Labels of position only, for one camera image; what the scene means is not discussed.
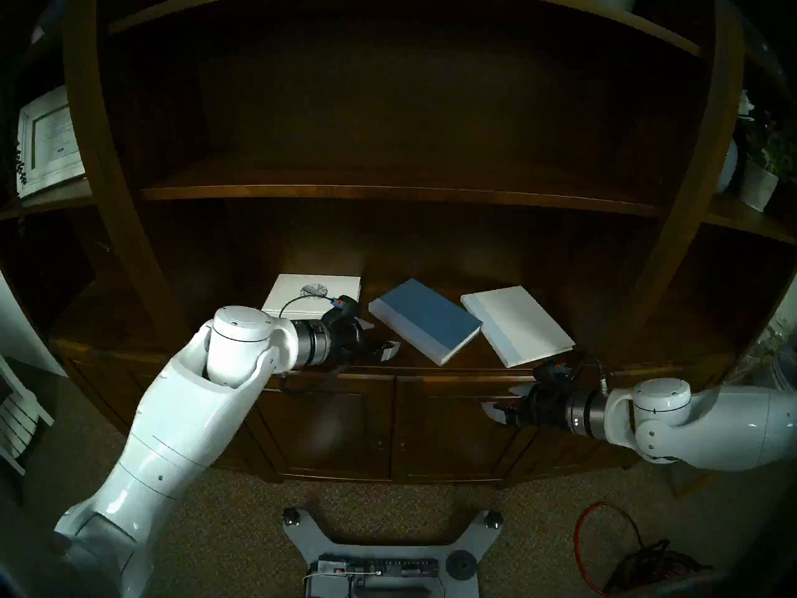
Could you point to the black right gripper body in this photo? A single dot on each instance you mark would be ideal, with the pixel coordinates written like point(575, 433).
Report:
point(548, 407)

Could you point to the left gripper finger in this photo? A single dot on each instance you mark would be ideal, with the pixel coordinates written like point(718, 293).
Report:
point(366, 324)
point(387, 351)

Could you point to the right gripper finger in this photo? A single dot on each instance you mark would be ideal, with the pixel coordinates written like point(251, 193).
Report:
point(500, 415)
point(523, 390)

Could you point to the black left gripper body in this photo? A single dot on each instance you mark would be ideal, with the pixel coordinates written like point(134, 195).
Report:
point(345, 342)

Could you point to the blue hardcover book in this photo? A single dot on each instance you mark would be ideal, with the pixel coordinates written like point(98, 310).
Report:
point(429, 316)

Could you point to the white paperback with ink drawing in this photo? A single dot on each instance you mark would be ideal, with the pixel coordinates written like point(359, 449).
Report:
point(292, 291)

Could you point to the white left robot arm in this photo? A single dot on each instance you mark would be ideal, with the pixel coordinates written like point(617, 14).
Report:
point(174, 428)

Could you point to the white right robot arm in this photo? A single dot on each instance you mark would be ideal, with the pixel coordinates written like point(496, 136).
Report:
point(716, 422)

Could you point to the white book pale blue spine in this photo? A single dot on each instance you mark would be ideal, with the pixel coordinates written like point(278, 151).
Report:
point(517, 322)

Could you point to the black round disc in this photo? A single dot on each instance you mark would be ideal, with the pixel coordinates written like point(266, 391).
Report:
point(461, 565)

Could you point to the black power strip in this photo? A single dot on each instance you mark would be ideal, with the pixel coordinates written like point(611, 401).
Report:
point(386, 567)

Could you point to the dark wooden bookshelf cabinet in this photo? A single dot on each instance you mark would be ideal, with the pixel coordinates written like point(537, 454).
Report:
point(398, 104)

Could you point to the clear glass jar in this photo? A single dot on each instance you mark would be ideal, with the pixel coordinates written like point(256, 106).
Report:
point(766, 347)

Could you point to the green plant in white pot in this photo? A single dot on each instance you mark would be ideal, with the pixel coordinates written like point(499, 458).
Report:
point(756, 189)

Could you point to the white slatted side table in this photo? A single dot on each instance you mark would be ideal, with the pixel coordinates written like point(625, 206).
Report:
point(15, 416)

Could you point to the white framed certificate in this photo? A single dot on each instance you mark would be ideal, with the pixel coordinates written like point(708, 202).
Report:
point(50, 142)

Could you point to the dark green leaf sprig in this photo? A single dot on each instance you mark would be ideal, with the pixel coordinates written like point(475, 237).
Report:
point(22, 167)

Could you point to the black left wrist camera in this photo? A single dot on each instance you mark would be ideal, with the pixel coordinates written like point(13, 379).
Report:
point(344, 305)

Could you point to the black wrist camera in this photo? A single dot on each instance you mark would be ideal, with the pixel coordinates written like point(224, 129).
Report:
point(344, 305)
point(551, 371)

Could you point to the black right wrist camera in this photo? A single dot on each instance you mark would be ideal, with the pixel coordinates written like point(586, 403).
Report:
point(551, 371)

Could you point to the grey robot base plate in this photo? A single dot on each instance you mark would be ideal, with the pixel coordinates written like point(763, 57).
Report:
point(398, 548)

